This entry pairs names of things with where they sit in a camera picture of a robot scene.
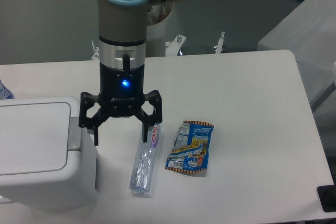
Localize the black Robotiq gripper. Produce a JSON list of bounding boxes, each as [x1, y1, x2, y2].
[[78, 63, 163, 146]]

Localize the white push-lid trash can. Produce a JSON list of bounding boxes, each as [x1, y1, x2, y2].
[[1, 97, 99, 208]]

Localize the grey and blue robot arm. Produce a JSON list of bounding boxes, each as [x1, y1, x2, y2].
[[79, 0, 178, 145]]

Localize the crushed clear plastic bottle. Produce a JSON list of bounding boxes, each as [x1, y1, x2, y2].
[[129, 124, 161, 196]]

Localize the blue crumpled snack wrapper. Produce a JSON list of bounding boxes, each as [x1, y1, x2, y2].
[[165, 120, 214, 174]]

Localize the blue patterned object left edge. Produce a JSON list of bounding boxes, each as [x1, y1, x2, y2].
[[0, 80, 14, 100]]

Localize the black device at table edge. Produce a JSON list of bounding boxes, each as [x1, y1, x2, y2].
[[317, 185, 335, 212]]

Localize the white metal mounting frame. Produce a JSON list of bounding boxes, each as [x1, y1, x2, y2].
[[91, 31, 225, 60]]

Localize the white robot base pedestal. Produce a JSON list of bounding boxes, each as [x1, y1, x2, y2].
[[145, 3, 173, 58]]

